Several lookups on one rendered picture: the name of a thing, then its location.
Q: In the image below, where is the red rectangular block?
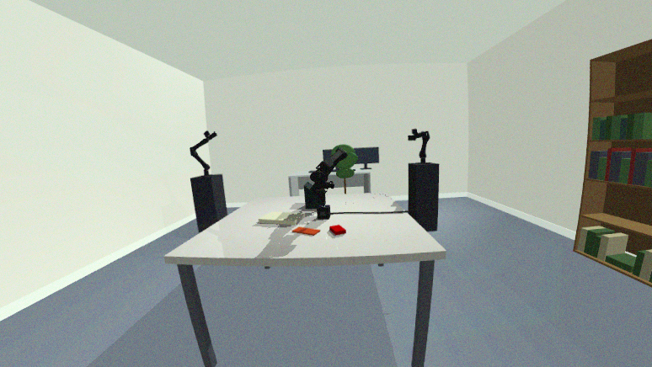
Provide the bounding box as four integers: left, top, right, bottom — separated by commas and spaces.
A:
329, 225, 346, 235

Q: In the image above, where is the orange rectangular block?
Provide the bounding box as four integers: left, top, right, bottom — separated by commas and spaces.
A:
292, 227, 320, 235

